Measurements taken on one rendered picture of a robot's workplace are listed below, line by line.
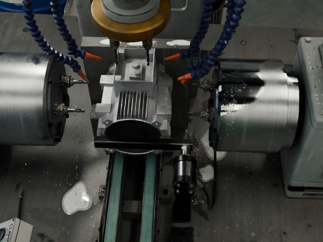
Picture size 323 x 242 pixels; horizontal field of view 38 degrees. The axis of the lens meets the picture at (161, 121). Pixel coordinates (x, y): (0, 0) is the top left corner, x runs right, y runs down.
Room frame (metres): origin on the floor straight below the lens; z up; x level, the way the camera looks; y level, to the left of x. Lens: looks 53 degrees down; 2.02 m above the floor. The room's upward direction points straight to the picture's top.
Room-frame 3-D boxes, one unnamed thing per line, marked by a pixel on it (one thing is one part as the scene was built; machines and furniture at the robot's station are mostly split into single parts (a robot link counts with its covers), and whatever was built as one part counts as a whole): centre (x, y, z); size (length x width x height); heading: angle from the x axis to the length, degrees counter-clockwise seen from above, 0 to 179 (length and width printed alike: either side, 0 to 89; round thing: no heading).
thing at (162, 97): (0.81, 0.07, 1.01); 0.20 x 0.19 x 0.19; 178
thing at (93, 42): (0.97, 0.06, 0.97); 0.30 x 0.11 x 0.34; 88
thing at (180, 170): (0.78, -0.10, 0.92); 0.45 x 0.13 x 0.24; 178
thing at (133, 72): (0.85, 0.07, 1.11); 0.12 x 0.11 x 0.07; 178
